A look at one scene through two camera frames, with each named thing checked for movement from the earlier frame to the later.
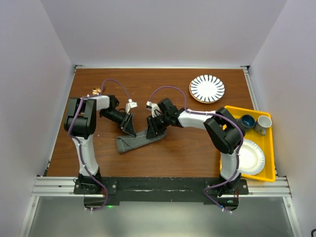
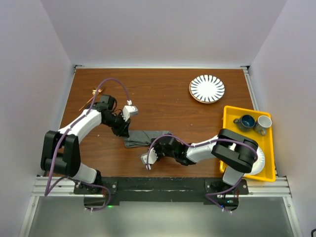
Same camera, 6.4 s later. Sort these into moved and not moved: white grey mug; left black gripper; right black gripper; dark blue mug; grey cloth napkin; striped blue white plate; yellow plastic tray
Moved: grey cloth napkin; left black gripper; right black gripper
Not moved: yellow plastic tray; dark blue mug; white grey mug; striped blue white plate
